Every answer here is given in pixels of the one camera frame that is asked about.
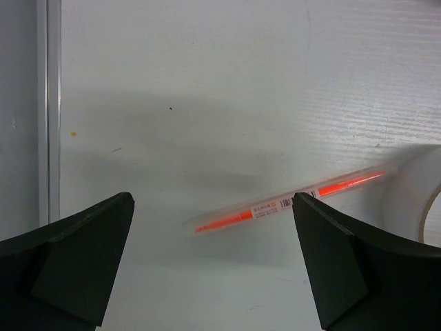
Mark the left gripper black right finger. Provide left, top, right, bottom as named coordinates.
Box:
left=292, top=193, right=440, bottom=330

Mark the large clear tape roll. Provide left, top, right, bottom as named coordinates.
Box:
left=382, top=146, right=440, bottom=247

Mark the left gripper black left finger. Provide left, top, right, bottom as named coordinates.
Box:
left=1, top=192, right=134, bottom=330

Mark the orange highlighter pen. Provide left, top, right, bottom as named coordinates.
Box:
left=183, top=164, right=398, bottom=235

